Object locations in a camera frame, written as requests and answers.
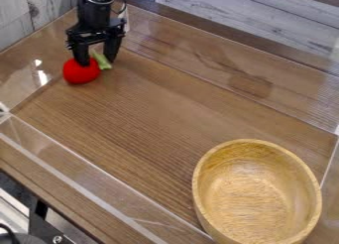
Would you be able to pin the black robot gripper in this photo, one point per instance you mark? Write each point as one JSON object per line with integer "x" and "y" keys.
{"x": 94, "y": 28}

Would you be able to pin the red plush strawberry toy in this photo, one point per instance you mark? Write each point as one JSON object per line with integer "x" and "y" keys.
{"x": 77, "y": 74}

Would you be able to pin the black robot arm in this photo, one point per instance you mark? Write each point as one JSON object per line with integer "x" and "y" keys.
{"x": 94, "y": 28}

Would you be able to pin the oval wooden bowl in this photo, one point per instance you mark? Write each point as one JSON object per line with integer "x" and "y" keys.
{"x": 256, "y": 194}

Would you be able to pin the clear acrylic enclosure walls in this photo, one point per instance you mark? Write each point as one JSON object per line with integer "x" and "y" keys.
{"x": 105, "y": 150}

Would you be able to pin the black metal bracket with bolt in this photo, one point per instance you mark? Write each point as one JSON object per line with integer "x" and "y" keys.
{"x": 41, "y": 229}

